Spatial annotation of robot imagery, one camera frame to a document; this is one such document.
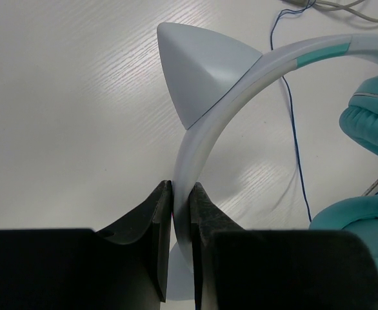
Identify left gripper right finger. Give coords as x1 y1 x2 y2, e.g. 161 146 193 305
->
190 183 378 309

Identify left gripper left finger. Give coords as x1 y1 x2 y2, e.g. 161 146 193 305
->
0 181 172 309

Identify thin blue headphone cable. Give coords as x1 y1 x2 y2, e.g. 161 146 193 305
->
269 0 319 223

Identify grey headphone cable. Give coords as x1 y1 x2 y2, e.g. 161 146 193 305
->
282 0 378 23

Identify teal cat-ear headphones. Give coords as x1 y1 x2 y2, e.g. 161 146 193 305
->
156 21 378 310

